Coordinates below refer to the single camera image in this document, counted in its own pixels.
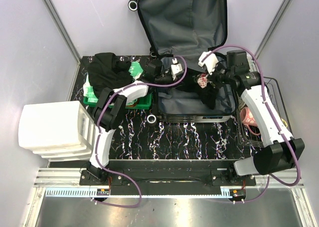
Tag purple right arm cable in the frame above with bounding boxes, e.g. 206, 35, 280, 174
203, 45, 301, 204

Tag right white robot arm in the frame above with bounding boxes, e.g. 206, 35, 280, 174
209, 70, 305, 185

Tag white cable duct strip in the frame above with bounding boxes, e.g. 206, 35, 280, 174
45, 187, 246, 199

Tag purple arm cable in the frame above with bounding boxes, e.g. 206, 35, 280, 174
203, 45, 301, 204
94, 56, 187, 208

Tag black wire basket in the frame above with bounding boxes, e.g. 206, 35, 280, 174
236, 72, 294, 147

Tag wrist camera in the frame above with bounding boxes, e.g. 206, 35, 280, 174
226, 50, 249, 68
146, 59, 162, 76

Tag black drawstring garment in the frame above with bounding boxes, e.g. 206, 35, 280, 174
88, 52, 133, 98

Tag teal green garment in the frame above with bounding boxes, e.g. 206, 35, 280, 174
83, 60, 143, 103

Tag pink patterned mug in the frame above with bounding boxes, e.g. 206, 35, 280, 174
240, 107, 261, 136

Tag black floral print garment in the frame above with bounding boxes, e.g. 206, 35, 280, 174
176, 71, 219, 109

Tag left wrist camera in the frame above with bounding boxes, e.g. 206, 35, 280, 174
146, 59, 162, 76

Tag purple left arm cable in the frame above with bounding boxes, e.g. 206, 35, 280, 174
94, 56, 187, 208

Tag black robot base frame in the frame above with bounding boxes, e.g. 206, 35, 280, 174
79, 160, 256, 194

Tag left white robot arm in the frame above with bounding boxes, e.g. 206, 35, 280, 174
90, 80, 176, 185

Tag aluminium rail frame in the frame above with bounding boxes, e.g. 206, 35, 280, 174
23, 0, 319, 227

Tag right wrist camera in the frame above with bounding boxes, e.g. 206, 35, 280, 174
226, 50, 249, 68

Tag white stacked storage bins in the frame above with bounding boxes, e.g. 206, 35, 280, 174
18, 101, 96, 162

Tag green plastic tray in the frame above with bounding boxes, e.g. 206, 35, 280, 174
83, 91, 154, 110

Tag space astronaut hard-shell suitcase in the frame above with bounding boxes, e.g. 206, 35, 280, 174
128, 0, 237, 123

